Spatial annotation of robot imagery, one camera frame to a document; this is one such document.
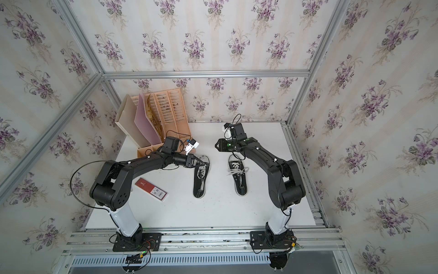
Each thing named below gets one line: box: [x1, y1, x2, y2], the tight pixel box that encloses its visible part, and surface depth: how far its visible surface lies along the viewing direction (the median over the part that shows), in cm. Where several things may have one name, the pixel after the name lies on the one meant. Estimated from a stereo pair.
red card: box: [134, 177, 169, 202], surface depth 88 cm
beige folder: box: [114, 94, 152, 149], surface depth 88 cm
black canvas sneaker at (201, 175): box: [193, 154, 211, 199], surface depth 90 cm
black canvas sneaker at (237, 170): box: [226, 154, 249, 197], surface depth 92 cm
